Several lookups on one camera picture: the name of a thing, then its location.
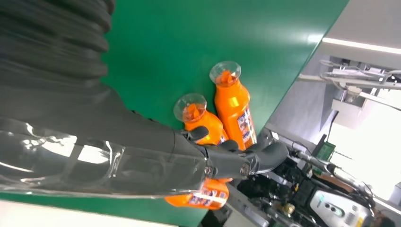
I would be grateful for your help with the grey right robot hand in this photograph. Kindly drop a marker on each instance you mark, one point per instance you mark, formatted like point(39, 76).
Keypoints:
point(109, 150)

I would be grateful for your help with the white desk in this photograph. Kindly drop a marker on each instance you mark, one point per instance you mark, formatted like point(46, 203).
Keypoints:
point(47, 216)

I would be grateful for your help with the green table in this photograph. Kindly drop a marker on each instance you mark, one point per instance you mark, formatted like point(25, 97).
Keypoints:
point(172, 37)

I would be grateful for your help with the green circuit board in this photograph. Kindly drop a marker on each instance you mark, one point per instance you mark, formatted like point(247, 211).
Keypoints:
point(325, 152)

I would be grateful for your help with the white and black machine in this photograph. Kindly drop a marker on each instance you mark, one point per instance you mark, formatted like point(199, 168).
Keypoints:
point(338, 210)

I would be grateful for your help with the white metal table frame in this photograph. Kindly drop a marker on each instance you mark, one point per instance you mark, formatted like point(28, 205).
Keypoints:
point(360, 82)

